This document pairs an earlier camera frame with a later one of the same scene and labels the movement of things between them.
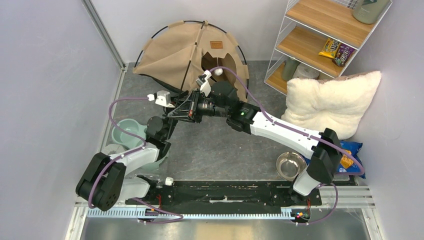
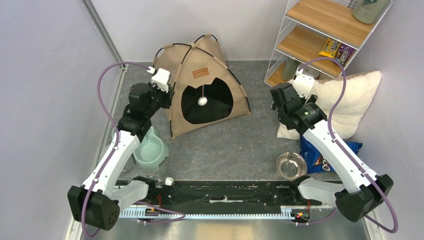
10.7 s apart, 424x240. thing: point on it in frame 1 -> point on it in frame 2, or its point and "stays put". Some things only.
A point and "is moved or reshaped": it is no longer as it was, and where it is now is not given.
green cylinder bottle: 289,69 stays put
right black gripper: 187,110 -> 274,106
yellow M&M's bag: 330,48 stays put
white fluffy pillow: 339,102 stays put
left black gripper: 176,106 -> 168,96
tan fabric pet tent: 175,57 is moved or reshaped
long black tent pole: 186,73 -> 230,71
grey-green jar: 369,11 stays put
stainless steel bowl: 289,165 stays put
